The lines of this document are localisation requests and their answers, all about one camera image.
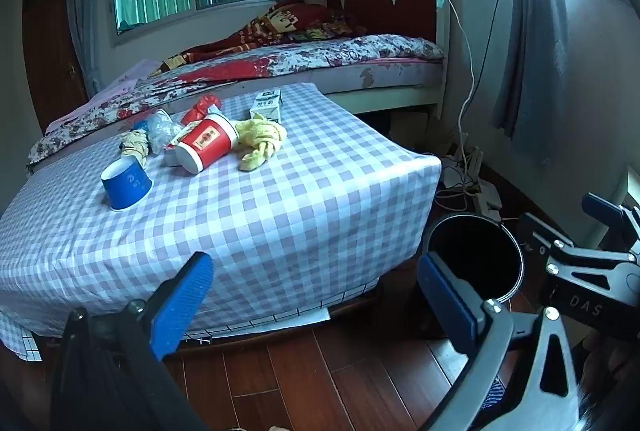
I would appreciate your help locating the wide grey curtain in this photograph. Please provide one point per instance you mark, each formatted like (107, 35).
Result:
(535, 36)

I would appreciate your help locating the clear plastic bag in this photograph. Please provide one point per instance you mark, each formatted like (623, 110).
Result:
(162, 131)

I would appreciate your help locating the red paper cup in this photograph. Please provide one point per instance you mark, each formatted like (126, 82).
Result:
(210, 138)

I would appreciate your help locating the beige cloth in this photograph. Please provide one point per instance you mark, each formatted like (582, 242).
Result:
(135, 148)

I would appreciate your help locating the brown wooden door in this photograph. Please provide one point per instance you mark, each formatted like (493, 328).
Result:
(50, 51)

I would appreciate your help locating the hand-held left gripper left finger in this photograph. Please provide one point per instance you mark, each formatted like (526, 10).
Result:
(182, 306)

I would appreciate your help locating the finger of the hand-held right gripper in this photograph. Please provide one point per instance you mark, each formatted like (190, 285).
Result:
(542, 231)
(602, 206)

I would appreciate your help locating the white router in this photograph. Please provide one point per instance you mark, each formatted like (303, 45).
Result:
(472, 161)

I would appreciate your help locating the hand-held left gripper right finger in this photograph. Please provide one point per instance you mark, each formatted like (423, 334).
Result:
(450, 306)

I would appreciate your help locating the small metal can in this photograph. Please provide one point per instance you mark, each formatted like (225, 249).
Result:
(172, 156)

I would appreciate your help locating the white green carton box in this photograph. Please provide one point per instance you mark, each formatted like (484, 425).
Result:
(267, 103)

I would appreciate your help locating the blue knitted cloth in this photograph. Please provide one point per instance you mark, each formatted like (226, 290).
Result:
(140, 125)

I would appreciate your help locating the blue white striped slipper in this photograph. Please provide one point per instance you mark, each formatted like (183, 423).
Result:
(492, 393)

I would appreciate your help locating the white power strip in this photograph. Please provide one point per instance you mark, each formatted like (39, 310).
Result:
(487, 201)

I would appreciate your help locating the black trash bin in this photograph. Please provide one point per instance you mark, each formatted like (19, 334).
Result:
(475, 251)

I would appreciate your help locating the red plastic bag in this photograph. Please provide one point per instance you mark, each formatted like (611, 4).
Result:
(202, 107)

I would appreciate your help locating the blue paper cup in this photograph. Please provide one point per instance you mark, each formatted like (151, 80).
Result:
(127, 191)

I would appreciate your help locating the yellow cloth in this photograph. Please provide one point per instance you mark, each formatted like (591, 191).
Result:
(260, 133)

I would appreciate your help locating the bed with red headboard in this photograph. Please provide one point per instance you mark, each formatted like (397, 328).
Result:
(390, 98)

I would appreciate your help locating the red printed blanket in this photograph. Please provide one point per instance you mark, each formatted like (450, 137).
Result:
(280, 23)

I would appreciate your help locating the pink cloth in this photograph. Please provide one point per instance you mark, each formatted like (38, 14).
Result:
(125, 78)

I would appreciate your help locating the floral bed sheet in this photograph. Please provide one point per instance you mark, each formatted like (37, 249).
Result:
(310, 56)

